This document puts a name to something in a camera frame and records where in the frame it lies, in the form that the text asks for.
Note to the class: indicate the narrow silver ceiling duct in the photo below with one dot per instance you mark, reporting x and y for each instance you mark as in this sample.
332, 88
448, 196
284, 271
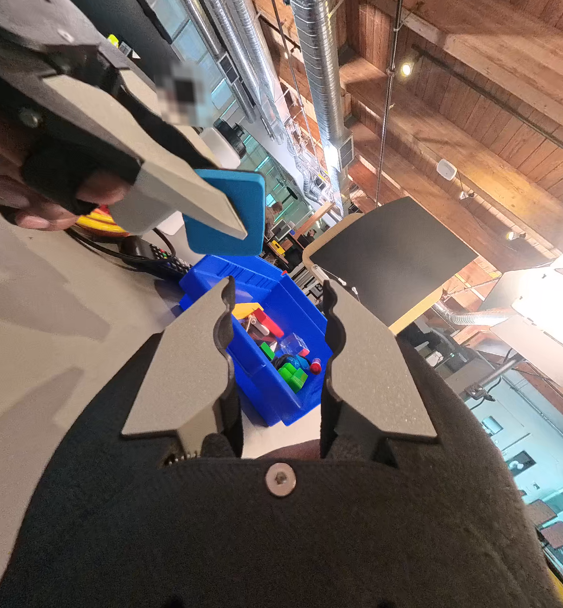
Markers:
203, 33

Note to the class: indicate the black wall poster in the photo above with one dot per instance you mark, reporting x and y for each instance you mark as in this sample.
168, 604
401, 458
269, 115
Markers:
521, 463

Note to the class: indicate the black remote control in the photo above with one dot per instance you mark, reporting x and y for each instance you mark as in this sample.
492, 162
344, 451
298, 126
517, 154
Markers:
167, 263

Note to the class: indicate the black board tan frame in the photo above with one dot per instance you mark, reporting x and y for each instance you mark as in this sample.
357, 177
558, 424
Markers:
390, 256

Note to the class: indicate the metal light stand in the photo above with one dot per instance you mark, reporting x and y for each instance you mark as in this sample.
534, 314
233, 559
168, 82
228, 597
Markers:
490, 375

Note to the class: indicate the green cube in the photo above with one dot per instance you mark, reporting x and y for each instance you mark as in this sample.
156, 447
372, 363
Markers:
267, 351

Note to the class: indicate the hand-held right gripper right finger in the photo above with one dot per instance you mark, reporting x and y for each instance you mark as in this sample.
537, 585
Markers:
381, 384

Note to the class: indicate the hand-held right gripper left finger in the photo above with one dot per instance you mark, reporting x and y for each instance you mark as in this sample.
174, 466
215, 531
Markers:
181, 380

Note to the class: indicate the long yellow block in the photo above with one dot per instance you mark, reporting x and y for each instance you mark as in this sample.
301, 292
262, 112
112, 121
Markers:
245, 309

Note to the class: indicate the large silver vented duct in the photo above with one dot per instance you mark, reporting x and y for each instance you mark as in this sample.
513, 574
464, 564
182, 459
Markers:
321, 85

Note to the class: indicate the red dry-erase marker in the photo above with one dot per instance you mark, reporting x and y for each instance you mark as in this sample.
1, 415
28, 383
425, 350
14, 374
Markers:
315, 367

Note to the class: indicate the blue stud brick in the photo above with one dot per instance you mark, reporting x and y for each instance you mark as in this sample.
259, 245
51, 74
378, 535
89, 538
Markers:
301, 362

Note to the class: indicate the studio light panel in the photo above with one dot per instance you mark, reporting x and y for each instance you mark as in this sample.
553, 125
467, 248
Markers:
552, 308

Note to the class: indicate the person's left hand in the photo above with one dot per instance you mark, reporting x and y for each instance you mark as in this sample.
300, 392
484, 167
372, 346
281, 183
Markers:
1, 180

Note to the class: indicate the wide silver ceiling duct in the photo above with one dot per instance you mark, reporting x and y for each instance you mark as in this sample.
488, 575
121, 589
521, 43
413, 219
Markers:
248, 52

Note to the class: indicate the large blue plastic bin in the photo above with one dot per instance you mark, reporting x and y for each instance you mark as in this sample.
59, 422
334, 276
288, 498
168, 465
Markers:
281, 399

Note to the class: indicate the green two-stud brick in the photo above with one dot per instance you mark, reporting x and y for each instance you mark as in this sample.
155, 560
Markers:
293, 377

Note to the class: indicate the clear acrylic cube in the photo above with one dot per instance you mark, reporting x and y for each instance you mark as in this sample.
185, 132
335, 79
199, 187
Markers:
293, 346

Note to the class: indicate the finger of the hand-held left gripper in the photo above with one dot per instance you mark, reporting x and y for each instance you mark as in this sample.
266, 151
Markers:
134, 142
138, 102

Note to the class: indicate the light blue foam block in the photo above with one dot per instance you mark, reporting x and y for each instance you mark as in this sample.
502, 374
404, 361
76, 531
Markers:
245, 199

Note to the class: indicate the red block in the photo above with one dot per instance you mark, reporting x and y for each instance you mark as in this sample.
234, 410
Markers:
269, 323

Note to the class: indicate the white ceiling access point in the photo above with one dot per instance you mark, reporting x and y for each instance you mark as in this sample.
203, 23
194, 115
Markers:
446, 169

